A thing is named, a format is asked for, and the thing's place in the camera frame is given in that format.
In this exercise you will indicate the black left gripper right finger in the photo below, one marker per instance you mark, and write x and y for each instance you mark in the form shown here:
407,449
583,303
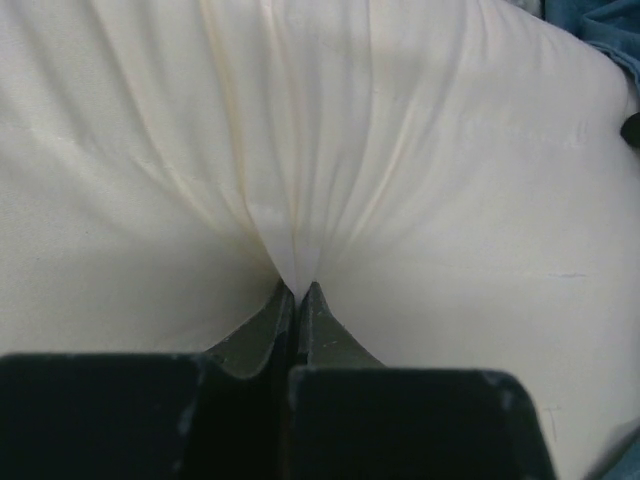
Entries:
351,417

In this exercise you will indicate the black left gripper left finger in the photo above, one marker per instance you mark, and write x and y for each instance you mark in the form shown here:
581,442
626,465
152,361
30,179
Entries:
204,415

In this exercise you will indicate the cream pillow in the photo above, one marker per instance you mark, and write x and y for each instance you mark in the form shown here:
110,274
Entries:
450,172

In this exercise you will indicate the blue pillowcase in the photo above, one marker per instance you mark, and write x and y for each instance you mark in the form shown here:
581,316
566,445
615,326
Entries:
611,27

